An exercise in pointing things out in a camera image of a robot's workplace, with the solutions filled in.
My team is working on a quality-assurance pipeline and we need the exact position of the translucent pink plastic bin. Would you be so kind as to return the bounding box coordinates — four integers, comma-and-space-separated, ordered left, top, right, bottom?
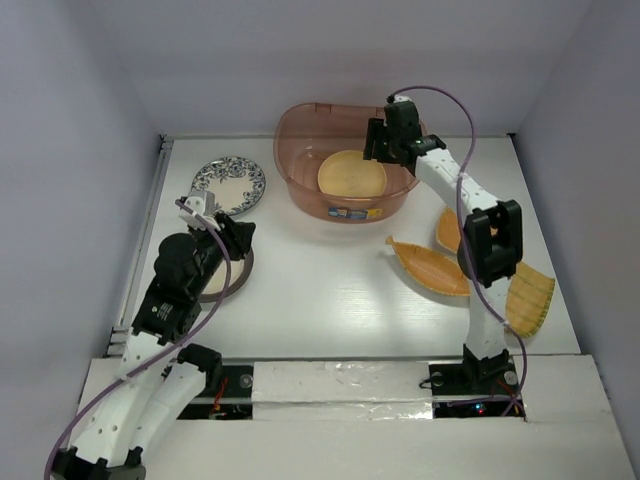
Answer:
273, 103, 418, 224

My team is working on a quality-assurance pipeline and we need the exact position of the green edged bamboo tray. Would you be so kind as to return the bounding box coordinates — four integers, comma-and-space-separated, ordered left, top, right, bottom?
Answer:
506, 262, 556, 338

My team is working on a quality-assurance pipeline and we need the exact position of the orange woven bamboo tray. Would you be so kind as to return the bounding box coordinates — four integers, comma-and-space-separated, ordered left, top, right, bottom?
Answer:
435, 207, 461, 254

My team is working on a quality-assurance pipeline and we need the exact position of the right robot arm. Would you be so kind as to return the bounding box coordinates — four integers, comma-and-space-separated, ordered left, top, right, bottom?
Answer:
363, 93, 523, 399

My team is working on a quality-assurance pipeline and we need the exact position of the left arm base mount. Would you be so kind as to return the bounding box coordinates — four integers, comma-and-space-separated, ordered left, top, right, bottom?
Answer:
178, 364, 254, 421

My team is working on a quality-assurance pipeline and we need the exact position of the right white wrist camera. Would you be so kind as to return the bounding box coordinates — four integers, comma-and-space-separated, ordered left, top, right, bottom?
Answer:
386, 93, 415, 107

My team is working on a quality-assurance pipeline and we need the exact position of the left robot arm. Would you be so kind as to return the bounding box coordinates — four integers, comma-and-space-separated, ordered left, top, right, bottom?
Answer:
44, 211, 256, 479

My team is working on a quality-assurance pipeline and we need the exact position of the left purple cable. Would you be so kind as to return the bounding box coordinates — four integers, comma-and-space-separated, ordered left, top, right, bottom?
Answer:
43, 199, 234, 476

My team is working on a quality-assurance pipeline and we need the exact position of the blue floral ceramic plate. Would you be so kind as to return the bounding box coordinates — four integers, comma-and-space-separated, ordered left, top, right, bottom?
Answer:
191, 156, 267, 216

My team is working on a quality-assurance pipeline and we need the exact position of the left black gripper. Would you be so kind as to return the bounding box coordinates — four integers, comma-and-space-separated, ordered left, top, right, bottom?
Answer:
190, 212, 255, 295

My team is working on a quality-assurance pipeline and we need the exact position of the brown rimmed cream plate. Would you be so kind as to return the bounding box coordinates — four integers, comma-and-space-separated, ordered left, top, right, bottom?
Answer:
199, 250, 254, 304

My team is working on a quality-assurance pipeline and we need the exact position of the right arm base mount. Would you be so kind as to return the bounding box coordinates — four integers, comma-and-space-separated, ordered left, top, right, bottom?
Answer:
418, 344, 526, 418

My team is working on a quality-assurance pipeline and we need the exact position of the yellow plastic plate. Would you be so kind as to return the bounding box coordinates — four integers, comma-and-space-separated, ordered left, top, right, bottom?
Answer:
317, 150, 387, 198

